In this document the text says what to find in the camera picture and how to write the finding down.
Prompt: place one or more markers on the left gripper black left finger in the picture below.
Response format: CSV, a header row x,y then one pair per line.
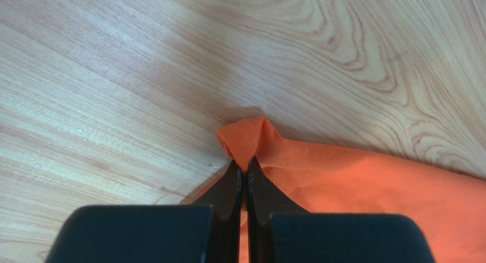
x,y
206,230

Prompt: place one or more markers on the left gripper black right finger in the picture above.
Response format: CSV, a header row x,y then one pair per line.
x,y
282,231

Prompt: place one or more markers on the orange t-shirt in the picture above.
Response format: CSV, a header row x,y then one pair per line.
x,y
448,207

